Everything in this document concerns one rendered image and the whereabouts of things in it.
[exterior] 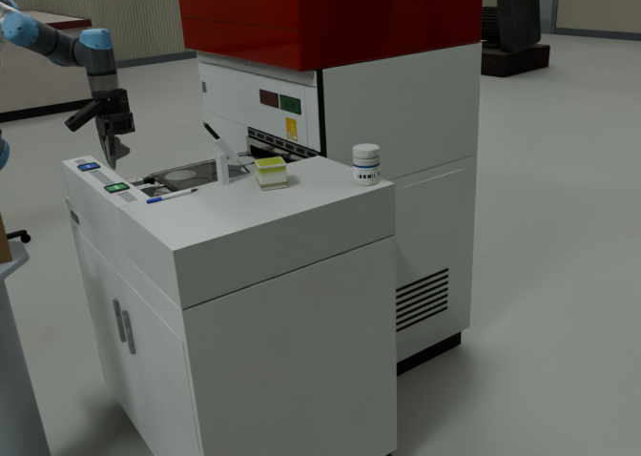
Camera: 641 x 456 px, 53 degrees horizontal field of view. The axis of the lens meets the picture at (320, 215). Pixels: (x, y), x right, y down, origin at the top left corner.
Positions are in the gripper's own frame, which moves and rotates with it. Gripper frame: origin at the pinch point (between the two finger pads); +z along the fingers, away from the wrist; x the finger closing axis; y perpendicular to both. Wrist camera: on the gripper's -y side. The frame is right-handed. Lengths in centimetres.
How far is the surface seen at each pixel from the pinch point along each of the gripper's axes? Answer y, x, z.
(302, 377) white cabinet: 26, -50, 53
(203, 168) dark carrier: 34.7, 18.2, 13.1
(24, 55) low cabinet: 94, 595, 35
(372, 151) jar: 53, -47, -3
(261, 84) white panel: 58, 17, -11
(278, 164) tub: 33.5, -32.5, -0.2
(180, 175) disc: 26.0, 16.9, 13.0
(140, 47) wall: 321, 870, 74
